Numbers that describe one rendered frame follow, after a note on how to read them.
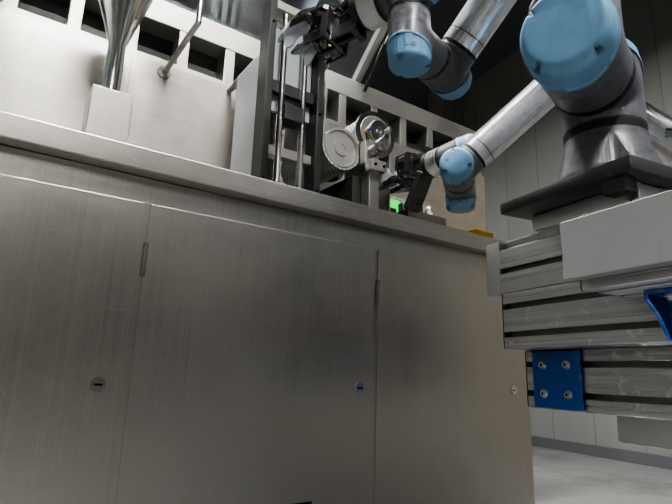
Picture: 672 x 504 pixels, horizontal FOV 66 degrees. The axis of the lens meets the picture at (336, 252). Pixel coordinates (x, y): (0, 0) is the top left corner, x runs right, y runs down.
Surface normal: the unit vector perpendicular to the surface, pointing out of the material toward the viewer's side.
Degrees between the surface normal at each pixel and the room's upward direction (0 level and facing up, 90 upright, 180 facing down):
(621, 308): 90
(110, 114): 90
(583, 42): 97
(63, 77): 90
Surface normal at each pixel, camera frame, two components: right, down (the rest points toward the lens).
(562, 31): -0.62, -0.07
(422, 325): 0.57, -0.17
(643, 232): -0.90, -0.13
